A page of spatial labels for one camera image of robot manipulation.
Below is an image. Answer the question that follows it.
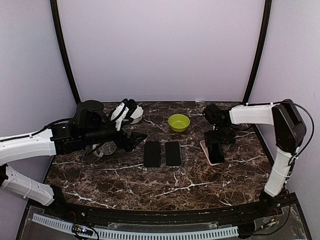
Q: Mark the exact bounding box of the white patterned mug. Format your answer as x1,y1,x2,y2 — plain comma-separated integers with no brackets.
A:
92,141,117,158

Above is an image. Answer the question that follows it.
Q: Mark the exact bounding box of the green plastic bowl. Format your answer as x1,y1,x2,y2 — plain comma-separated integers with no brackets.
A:
168,114,191,133

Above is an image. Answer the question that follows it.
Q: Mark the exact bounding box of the white fluted ceramic bowl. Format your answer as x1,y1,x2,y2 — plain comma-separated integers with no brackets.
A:
123,105,144,125

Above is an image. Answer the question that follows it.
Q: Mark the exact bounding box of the black frame post left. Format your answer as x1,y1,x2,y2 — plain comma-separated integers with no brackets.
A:
50,0,81,105

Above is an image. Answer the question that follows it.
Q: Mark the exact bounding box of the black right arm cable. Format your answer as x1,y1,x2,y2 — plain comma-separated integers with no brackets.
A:
282,101,315,171

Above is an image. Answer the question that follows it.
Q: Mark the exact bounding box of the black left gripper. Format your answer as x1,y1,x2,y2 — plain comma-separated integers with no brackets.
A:
82,114,148,152

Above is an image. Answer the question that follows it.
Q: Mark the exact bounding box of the white slotted cable duct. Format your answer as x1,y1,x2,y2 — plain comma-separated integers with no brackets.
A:
31,213,239,240

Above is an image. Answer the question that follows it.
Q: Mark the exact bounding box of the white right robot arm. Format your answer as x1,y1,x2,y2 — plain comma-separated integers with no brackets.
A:
200,99,307,198

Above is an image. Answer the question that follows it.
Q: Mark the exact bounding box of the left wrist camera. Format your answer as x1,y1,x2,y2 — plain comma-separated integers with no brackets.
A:
108,98,138,131

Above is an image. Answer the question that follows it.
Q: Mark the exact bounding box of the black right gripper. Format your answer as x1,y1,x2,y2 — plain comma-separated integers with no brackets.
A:
204,124,236,147

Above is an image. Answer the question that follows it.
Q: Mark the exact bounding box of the black front rail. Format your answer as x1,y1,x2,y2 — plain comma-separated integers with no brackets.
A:
45,195,289,226

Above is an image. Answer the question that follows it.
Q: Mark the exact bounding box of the black phone with purple edge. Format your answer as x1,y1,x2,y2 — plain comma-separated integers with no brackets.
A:
164,141,182,168

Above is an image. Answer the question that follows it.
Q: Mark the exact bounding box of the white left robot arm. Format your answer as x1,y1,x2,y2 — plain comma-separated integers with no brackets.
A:
0,99,147,218

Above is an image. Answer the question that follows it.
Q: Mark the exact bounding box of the black smartphone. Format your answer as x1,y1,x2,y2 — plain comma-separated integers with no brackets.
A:
143,141,161,168

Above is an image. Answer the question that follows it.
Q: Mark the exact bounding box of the black frame post right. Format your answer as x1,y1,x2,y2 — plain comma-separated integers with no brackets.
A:
241,0,273,106

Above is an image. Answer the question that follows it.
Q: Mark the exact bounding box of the clear magsafe phone case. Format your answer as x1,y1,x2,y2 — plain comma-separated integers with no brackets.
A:
164,140,183,168

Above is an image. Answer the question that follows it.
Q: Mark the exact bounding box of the black frame post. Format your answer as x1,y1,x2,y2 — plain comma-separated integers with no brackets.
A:
241,0,273,106
50,0,81,105

